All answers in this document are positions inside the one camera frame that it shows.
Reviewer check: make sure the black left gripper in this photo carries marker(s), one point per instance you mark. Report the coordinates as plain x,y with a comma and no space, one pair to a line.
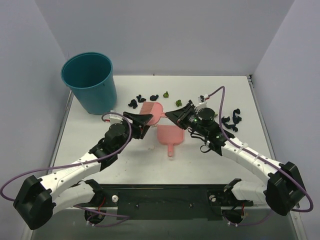
133,125

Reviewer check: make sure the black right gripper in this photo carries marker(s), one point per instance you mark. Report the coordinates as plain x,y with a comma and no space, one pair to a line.
185,114

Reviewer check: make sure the pink hand brush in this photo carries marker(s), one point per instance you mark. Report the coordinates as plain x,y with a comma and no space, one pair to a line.
153,108

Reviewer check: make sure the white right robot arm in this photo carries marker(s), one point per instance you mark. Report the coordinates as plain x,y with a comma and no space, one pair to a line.
236,150

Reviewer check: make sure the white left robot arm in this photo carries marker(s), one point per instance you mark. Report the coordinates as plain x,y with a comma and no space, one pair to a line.
40,198

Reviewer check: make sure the pink plastic dustpan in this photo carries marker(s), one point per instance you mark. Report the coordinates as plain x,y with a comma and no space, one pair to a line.
170,135

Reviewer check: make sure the teal plastic bucket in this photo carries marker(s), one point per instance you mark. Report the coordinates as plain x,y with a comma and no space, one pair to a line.
89,76

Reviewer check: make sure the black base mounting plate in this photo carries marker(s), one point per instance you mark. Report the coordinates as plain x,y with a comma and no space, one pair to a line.
166,201

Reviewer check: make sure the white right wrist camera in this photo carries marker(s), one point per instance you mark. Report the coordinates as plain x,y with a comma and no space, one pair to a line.
202,102

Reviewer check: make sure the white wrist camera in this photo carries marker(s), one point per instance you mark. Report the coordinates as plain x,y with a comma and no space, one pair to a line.
114,118
202,102

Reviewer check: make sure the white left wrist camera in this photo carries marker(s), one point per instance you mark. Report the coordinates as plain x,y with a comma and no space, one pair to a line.
114,118

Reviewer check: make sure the aluminium table frame rail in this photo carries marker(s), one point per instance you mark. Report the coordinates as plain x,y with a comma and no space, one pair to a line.
284,185

